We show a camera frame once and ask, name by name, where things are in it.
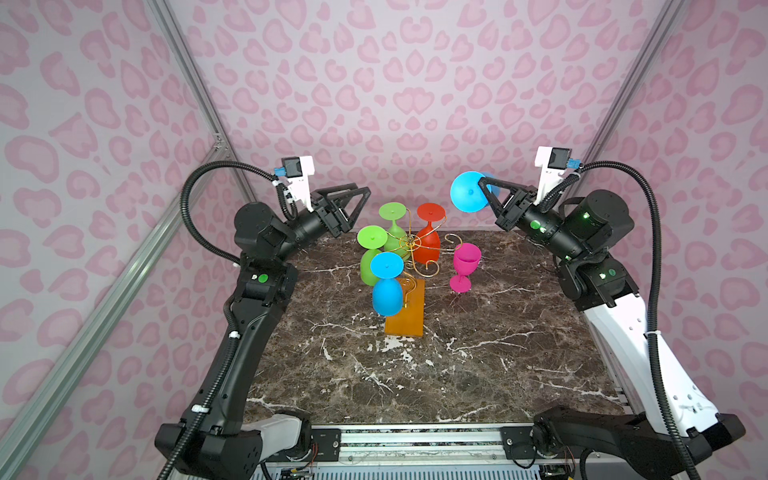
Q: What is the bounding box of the aluminium frame post left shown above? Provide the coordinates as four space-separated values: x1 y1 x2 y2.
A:
144 0 258 214

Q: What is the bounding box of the blue front wine glass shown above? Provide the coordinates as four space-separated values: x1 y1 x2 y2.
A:
371 252 404 317

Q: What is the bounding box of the green rear wine glass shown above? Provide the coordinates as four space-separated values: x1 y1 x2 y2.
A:
379 202 410 261

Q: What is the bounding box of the green left wine glass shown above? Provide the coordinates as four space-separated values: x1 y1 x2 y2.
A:
357 225 388 287

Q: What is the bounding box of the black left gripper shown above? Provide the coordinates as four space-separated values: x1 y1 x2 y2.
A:
274 184 367 270

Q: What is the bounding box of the aluminium diagonal frame bar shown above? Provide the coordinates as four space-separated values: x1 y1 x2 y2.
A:
1 137 228 479

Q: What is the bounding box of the aluminium frame post right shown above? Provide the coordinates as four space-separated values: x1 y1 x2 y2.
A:
579 0 689 167

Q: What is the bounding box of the magenta wine glass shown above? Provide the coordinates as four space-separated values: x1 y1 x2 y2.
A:
450 243 482 294

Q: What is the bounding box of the red wine glass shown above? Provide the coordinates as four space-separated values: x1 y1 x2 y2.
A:
412 203 446 267

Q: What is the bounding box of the green wine glass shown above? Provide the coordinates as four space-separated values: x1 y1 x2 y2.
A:
379 202 410 261
357 225 388 287

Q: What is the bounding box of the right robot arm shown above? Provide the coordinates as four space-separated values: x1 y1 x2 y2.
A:
473 175 745 479

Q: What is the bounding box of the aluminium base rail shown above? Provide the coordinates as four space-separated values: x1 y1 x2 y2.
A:
158 422 688 480

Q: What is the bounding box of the aluminium frame post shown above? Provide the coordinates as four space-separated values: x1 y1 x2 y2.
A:
144 0 258 214
579 0 689 167

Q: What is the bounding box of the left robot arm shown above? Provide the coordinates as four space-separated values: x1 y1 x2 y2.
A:
154 183 371 479

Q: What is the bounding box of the blue wine glass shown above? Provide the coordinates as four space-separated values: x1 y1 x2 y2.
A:
449 171 489 213
371 252 404 317

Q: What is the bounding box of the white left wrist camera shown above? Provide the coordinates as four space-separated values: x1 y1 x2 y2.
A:
274 155 315 212

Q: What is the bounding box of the orange wooden rack base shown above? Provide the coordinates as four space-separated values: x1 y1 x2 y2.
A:
384 278 425 337

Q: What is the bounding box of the gold wire glass rack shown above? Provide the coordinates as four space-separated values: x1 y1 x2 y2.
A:
386 202 464 284

